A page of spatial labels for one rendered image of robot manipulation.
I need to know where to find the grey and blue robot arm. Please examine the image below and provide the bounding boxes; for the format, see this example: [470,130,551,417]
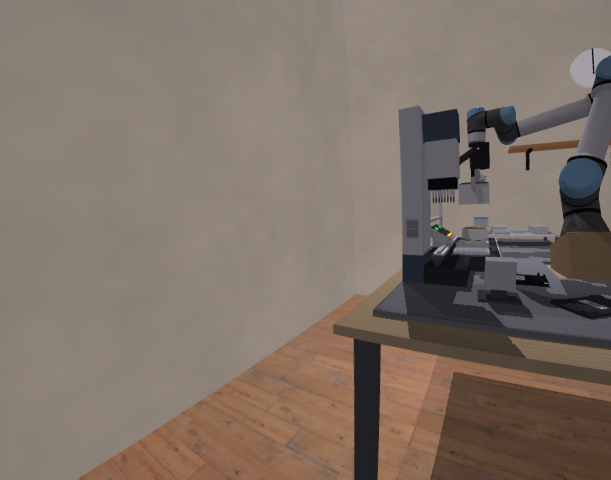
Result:
[467,55,611,236]

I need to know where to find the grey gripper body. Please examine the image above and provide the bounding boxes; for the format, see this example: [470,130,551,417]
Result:
[468,142,490,170]

